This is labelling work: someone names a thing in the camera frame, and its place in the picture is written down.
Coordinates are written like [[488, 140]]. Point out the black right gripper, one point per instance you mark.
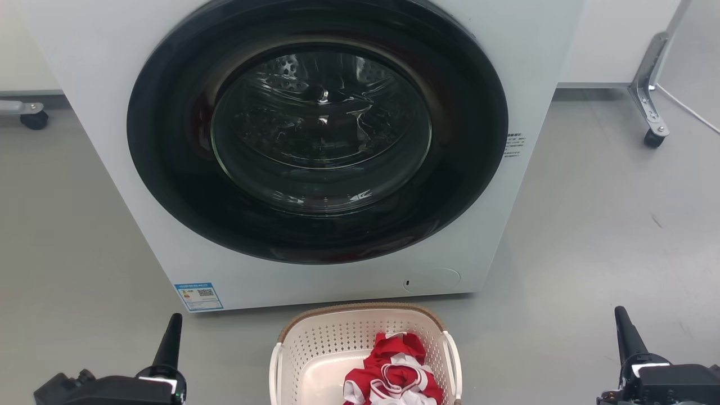
[[680, 385]]

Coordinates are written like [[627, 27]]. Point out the red and white clothing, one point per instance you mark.
[[394, 371]]

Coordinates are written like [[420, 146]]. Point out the dark round washing machine door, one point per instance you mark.
[[169, 169]]

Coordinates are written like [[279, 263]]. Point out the black caster wheel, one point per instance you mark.
[[35, 120], [654, 139]]

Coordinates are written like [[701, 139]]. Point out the white perforated laundry basket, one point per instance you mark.
[[326, 349]]

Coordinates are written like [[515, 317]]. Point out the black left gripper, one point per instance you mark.
[[124, 391]]

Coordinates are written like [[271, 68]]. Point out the white partition panel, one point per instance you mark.
[[22, 50], [607, 39]]

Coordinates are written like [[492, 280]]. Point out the blue energy label sticker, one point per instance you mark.
[[198, 297]]

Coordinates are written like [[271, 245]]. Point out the white front-load washing machine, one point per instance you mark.
[[337, 281]]

